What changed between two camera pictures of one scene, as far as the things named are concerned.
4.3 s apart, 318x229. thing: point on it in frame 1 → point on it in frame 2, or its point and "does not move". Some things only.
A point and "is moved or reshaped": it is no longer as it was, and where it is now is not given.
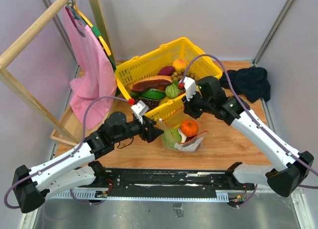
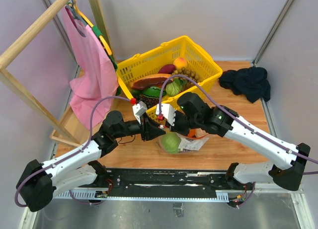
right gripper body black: [197, 106] → [182, 124]
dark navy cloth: [251, 83] does not move
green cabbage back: [171, 137] is moved or reshaped
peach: [179, 64] does not move
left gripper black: [152, 131] does not move
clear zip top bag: [180, 131] is moved or reshaped
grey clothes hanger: [73, 11] does not move
